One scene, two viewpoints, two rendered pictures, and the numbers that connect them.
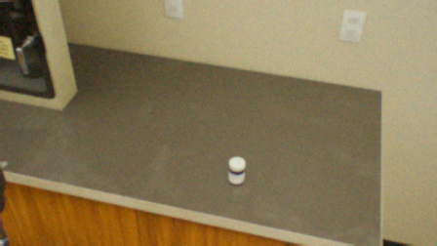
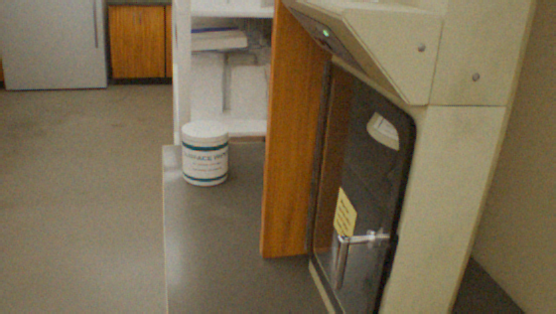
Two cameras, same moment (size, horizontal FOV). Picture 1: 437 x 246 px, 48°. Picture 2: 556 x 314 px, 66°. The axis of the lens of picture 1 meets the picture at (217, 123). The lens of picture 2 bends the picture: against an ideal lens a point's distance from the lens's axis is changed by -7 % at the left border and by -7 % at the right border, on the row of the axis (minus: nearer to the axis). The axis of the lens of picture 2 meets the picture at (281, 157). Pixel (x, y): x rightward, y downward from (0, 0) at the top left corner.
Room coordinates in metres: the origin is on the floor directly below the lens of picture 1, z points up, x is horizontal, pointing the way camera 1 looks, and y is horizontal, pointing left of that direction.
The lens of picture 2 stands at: (0.90, 0.17, 1.56)
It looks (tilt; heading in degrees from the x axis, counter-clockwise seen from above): 24 degrees down; 61
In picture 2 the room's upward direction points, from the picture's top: 4 degrees clockwise
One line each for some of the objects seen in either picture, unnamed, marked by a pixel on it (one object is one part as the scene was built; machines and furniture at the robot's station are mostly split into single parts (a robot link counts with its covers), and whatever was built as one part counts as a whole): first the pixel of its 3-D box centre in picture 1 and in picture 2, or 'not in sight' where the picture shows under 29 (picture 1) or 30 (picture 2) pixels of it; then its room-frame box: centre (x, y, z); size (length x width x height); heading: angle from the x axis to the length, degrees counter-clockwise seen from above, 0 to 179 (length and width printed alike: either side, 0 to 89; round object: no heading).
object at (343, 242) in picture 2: (25, 57); (350, 260); (1.25, 0.58, 1.17); 0.05 x 0.03 x 0.10; 166
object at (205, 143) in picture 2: not in sight; (205, 152); (1.29, 1.31, 1.02); 0.13 x 0.13 x 0.15
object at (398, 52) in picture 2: not in sight; (336, 33); (1.26, 0.69, 1.46); 0.32 x 0.11 x 0.10; 76
